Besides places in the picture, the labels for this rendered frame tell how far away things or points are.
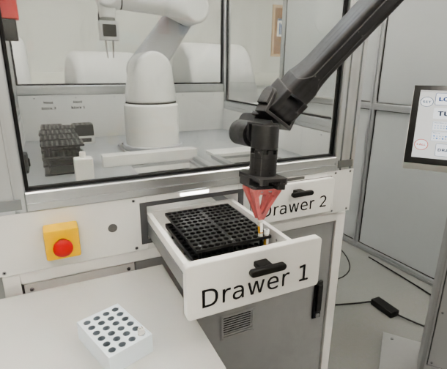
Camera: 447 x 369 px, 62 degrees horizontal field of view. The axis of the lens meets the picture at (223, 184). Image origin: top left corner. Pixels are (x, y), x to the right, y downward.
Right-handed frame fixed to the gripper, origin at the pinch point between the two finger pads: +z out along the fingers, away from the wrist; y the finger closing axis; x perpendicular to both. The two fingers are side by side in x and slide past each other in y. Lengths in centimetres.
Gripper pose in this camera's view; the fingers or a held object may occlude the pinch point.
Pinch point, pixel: (259, 215)
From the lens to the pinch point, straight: 80.9
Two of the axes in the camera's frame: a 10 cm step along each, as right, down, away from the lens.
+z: -0.4, 9.7, 2.2
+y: 4.0, 2.2, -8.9
